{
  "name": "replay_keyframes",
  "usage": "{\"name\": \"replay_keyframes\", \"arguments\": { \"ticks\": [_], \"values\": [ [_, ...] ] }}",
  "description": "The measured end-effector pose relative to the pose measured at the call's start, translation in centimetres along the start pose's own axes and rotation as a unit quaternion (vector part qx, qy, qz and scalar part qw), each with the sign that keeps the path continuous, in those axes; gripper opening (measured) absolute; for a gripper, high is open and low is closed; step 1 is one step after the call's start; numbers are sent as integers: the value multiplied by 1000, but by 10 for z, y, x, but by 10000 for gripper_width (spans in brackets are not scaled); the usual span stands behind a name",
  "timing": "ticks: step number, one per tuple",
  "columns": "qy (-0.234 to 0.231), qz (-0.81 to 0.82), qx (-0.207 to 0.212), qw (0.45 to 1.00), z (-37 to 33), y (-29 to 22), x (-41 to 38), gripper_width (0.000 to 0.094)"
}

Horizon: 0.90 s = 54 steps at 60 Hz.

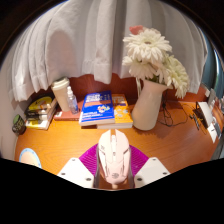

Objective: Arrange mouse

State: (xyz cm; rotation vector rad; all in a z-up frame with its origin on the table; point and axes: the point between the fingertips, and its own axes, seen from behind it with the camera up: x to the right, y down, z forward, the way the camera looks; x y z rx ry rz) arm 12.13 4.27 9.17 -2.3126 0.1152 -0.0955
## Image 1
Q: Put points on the pink computer mouse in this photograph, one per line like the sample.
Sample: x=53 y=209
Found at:
x=114 y=156

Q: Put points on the orange-yellow book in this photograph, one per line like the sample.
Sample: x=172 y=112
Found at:
x=122 y=111

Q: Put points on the white curtain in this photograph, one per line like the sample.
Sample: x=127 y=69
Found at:
x=93 y=36

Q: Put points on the yellow book with white pages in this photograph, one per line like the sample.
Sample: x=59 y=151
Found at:
x=38 y=124

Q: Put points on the cream lidded cup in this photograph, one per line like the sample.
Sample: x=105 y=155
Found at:
x=61 y=95

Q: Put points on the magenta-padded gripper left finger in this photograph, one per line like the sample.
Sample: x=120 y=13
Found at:
x=78 y=171

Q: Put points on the red-brown book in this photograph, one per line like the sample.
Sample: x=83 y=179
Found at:
x=66 y=116

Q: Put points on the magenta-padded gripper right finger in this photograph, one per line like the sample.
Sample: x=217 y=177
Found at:
x=150 y=171

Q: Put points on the clear spray bottle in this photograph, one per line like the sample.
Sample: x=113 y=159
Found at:
x=72 y=104

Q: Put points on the dark mug with green inside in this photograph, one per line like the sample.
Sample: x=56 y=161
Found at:
x=19 y=126

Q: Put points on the white pitcher vase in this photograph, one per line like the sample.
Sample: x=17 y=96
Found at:
x=148 y=108

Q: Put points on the yellow and black book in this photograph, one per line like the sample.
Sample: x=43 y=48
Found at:
x=40 y=104

